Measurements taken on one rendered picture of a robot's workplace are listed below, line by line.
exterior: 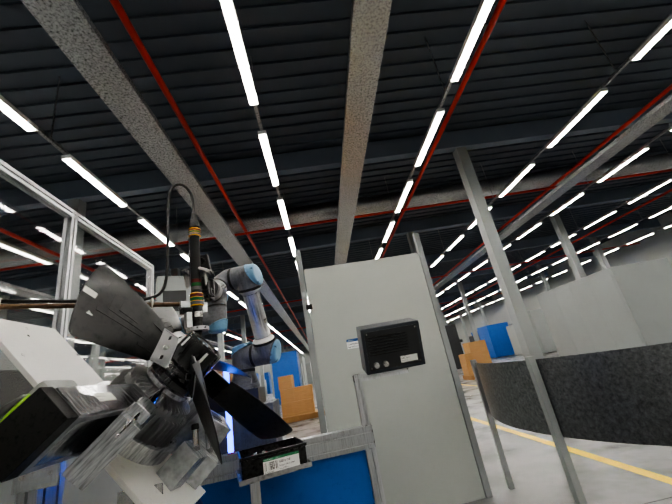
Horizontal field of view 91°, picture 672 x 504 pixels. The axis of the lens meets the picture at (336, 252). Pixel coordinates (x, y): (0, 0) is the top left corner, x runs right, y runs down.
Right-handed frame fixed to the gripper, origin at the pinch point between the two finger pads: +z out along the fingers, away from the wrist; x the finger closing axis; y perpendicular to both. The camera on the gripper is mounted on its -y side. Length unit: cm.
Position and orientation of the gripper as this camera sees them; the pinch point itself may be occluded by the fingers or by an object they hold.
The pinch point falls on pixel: (192, 268)
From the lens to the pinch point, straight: 122.7
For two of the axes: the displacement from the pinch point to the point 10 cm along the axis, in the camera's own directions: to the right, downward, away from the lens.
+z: 0.6, -3.5, -9.3
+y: 1.7, 9.3, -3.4
